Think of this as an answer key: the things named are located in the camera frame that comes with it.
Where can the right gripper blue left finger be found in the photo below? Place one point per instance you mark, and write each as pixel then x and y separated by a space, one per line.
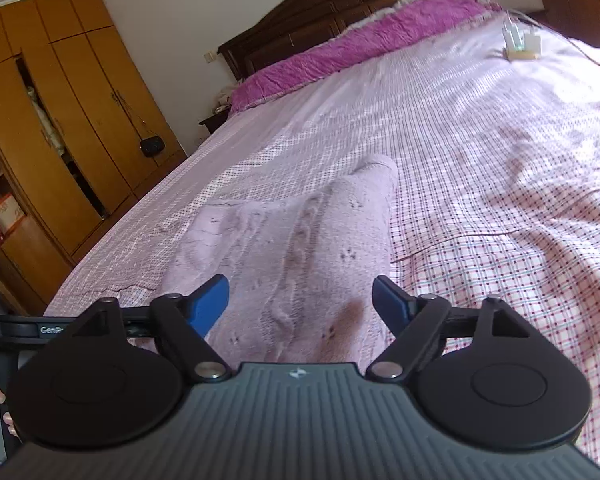
pixel 181 323

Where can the dark wooden nightstand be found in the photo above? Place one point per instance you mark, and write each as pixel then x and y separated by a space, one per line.
pixel 215 121

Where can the dark wooden headboard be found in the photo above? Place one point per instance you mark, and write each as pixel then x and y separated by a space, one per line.
pixel 292 27

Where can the power strip with white chargers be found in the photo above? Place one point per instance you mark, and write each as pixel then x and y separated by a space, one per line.
pixel 521 45

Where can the pink checkered bed sheet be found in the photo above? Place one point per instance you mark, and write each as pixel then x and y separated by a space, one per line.
pixel 498 182

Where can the magenta quilted pillow cover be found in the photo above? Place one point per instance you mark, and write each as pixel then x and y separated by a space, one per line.
pixel 402 28

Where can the small black shoulder bag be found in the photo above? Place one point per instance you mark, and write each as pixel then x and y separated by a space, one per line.
pixel 152 146

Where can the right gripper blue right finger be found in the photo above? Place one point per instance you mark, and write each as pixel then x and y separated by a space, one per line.
pixel 417 325

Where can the wall power socket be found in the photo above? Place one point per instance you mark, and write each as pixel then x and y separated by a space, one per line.
pixel 210 56

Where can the orange wooden wardrobe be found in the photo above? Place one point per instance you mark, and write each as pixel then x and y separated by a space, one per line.
pixel 73 109

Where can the pink knitted cardigan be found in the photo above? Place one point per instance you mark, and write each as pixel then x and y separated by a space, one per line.
pixel 300 269

